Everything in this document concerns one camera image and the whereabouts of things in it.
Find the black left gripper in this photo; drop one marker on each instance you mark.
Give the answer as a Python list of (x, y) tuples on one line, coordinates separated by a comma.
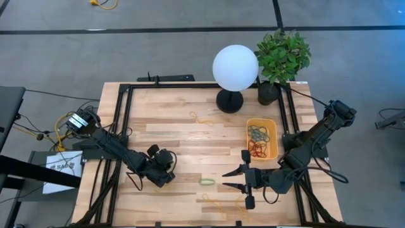
[(159, 171)]

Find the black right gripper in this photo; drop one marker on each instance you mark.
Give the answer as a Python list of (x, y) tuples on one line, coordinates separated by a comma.
[(253, 179)]

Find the red rubber band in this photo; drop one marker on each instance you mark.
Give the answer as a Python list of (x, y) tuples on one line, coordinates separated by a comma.
[(253, 155), (251, 145), (262, 153)]

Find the pile of rubber bands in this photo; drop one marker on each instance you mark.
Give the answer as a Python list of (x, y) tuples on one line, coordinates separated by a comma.
[(257, 149)]

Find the teal rubber band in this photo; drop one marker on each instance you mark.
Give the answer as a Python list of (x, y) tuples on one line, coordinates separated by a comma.
[(265, 139), (253, 130), (253, 137), (264, 131)]

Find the yellow rubber band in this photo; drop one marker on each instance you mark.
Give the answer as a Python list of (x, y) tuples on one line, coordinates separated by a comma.
[(242, 206), (198, 119), (215, 204)]

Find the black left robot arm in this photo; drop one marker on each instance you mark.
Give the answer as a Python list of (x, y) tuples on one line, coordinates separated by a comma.
[(110, 142)]

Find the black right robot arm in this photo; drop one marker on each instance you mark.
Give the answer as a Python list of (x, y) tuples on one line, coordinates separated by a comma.
[(310, 139)]

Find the yellow plastic bin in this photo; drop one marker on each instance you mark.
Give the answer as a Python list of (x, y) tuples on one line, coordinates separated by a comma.
[(273, 139)]

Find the green rubber band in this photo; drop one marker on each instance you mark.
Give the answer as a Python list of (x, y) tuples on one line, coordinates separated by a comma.
[(200, 181)]

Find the black box with antennas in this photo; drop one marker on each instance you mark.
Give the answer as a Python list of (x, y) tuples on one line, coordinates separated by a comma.
[(171, 78)]

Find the white printed paper sheet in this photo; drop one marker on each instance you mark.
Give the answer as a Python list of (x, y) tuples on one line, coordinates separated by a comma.
[(63, 171)]

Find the white globe table lamp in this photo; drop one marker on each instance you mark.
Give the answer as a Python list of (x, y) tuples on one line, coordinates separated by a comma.
[(235, 68)]

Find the grey side table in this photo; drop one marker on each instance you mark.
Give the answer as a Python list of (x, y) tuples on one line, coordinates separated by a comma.
[(36, 158)]

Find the black bar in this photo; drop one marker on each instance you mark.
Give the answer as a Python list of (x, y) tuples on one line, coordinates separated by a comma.
[(31, 171)]

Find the green plant in black pot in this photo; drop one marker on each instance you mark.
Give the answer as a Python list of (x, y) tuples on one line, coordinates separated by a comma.
[(281, 54)]

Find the dark grey desk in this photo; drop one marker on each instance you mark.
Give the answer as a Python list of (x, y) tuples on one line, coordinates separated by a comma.
[(9, 107)]

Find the grey stand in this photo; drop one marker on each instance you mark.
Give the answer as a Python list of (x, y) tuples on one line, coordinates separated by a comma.
[(392, 120)]

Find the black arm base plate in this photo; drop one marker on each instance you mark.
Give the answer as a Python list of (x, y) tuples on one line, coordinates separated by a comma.
[(88, 155), (321, 152)]

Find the black aluminium table frame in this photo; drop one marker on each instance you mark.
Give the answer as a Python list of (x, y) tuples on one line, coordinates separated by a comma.
[(205, 85)]

